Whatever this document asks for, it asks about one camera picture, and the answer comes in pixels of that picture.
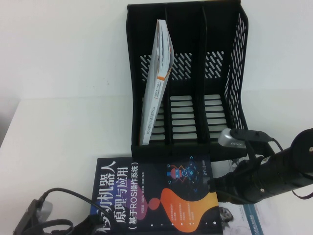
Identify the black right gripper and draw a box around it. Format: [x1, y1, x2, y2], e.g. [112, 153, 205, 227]
[207, 160, 261, 204]

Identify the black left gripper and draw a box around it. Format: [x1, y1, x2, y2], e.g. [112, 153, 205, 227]
[24, 214, 99, 235]

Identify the dark robot textbook colourful cover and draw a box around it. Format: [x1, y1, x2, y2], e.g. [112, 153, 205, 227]
[88, 153, 224, 235]

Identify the white car suspension book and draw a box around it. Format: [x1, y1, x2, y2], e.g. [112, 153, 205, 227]
[209, 156, 274, 235]

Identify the black plastic book stand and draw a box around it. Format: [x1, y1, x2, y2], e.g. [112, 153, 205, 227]
[126, 2, 251, 164]

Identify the white book with orange stripe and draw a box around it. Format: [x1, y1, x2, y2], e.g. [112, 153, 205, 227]
[139, 19, 176, 145]

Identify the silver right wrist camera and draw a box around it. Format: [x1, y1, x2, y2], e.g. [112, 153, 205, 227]
[217, 128, 271, 150]

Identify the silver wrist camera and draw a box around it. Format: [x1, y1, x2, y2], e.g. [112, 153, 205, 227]
[13, 198, 53, 235]
[217, 128, 271, 150]

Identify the black left wrist camera cable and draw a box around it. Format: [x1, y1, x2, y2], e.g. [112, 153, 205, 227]
[39, 187, 105, 221]

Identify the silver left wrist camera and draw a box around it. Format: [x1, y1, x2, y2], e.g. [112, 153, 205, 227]
[13, 198, 53, 235]

